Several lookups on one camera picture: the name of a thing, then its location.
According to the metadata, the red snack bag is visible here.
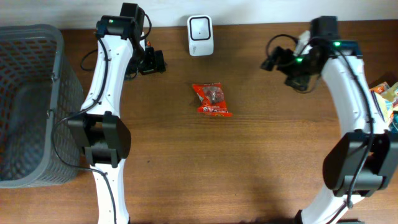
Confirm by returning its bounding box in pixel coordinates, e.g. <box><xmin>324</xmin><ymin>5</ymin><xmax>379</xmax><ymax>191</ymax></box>
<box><xmin>192</xmin><ymin>83</ymin><xmax>233</xmax><ymax>117</ymax></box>

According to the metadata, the yellow snack bag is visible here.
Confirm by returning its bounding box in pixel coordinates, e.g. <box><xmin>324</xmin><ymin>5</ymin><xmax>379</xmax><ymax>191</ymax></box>
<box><xmin>373</xmin><ymin>83</ymin><xmax>397</xmax><ymax>125</ymax></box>

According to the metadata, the blue mouthwash bottle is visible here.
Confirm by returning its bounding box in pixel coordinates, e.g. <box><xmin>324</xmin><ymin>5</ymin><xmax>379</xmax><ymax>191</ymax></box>
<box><xmin>389</xmin><ymin>111</ymin><xmax>398</xmax><ymax>134</ymax></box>

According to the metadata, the orange tissue pack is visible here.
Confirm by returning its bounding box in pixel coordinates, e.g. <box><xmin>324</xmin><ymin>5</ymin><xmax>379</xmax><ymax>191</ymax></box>
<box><xmin>370</xmin><ymin>82</ymin><xmax>390</xmax><ymax>95</ymax></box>

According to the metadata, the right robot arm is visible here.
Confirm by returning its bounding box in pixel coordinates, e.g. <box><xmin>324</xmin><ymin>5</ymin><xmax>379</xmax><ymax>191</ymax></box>
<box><xmin>261</xmin><ymin>16</ymin><xmax>397</xmax><ymax>224</ymax></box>

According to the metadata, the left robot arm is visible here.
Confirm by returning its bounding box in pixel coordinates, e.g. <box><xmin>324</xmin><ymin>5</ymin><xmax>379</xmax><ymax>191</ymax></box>
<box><xmin>67</xmin><ymin>2</ymin><xmax>166</xmax><ymax>223</ymax></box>

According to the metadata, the white barcode scanner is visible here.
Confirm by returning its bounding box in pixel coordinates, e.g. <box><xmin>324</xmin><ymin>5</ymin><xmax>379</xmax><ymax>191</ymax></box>
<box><xmin>187</xmin><ymin>15</ymin><xmax>214</xmax><ymax>57</ymax></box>

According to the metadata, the grey plastic mesh basket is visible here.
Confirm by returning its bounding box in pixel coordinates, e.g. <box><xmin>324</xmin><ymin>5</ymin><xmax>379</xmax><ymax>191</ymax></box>
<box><xmin>1</xmin><ymin>24</ymin><xmax>84</xmax><ymax>189</ymax></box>

